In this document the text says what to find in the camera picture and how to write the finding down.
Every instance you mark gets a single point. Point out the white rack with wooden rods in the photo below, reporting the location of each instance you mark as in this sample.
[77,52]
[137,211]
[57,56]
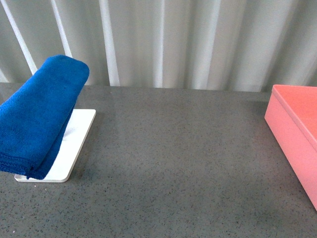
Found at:
[74,137]

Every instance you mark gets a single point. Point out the pink plastic box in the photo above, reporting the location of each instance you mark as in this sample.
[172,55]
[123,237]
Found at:
[292,117]

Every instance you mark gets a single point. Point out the blue microfiber cloth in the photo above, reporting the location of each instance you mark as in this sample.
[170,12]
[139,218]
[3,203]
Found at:
[34,119]

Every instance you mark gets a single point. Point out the white curtain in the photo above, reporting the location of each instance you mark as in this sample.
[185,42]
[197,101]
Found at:
[238,45]

